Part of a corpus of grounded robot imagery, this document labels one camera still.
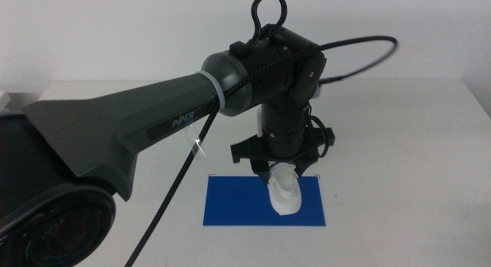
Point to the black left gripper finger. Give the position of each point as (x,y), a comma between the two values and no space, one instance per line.
(303,168)
(262,172)

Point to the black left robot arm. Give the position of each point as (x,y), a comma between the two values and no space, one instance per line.
(115,117)

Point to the blue rectangular mat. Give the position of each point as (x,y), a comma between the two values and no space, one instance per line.
(230,202)

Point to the white zip tie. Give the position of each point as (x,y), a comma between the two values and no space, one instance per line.
(215,88)

